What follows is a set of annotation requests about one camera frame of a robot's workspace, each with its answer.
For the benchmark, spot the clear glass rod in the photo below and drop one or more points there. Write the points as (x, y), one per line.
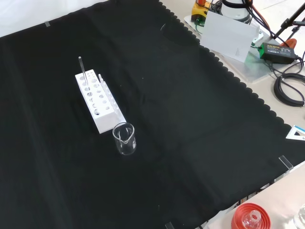
(82, 66)

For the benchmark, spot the white test tube rack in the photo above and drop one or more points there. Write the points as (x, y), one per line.
(104, 119)

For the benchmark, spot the black bench cloth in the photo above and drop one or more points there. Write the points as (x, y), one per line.
(190, 119)

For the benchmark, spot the small clear glass beaker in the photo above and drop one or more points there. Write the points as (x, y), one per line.
(124, 149)

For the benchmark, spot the pale board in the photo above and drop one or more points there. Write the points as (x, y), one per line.
(226, 35)

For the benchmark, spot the clear cloth clip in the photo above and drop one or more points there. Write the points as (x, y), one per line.
(169, 225)
(286, 163)
(47, 24)

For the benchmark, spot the yellow stop button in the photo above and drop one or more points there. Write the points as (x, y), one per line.
(197, 12)

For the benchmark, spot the black power adapter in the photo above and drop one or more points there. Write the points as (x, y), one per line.
(276, 51)

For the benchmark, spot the white triangle ruler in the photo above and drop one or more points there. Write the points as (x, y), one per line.
(291, 136)

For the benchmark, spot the small clear glass flask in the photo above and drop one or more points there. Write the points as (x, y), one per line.
(252, 218)

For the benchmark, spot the orange clamp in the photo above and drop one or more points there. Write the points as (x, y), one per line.
(291, 43)

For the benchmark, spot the black tripod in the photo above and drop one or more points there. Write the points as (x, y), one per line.
(287, 22)

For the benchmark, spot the clear glass vessel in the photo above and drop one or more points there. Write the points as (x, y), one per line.
(301, 217)

